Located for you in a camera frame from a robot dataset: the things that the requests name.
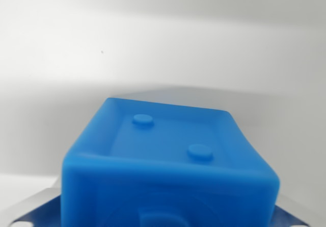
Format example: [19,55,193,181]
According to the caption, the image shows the black-padded silver gripper left finger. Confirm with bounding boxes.
[7,187,63,227]

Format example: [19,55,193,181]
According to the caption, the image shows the blue plastic cube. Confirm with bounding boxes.
[62,97,281,227]

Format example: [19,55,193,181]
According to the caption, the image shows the black-padded silver gripper right finger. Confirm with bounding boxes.
[275,203,313,227]

